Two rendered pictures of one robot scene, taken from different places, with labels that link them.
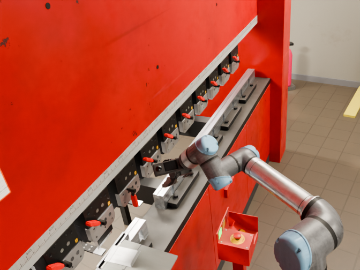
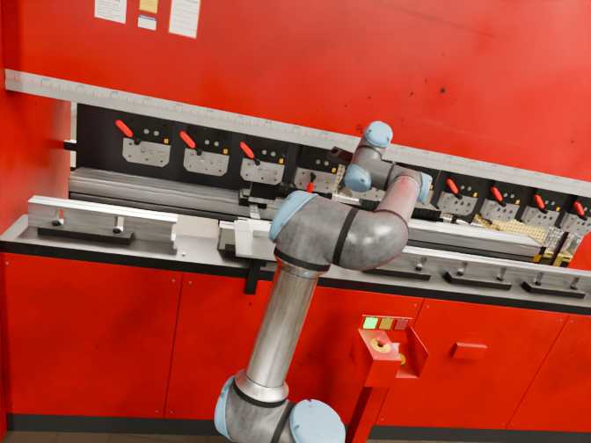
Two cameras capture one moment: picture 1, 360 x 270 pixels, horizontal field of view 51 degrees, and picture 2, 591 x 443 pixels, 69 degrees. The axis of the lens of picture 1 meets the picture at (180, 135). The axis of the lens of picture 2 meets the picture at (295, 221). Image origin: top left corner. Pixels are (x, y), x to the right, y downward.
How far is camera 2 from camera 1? 1.02 m
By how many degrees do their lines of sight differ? 42
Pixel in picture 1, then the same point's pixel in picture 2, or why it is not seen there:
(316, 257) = (299, 226)
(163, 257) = not seen: hidden behind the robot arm
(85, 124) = (302, 56)
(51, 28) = not seen: outside the picture
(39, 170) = (231, 48)
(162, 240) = not seen: hidden behind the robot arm
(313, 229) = (331, 204)
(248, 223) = (416, 358)
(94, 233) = (246, 169)
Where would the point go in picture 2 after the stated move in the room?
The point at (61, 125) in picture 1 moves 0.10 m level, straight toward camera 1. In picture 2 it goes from (275, 32) to (257, 26)
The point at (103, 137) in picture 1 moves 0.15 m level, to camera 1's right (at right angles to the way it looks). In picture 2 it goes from (316, 90) to (346, 100)
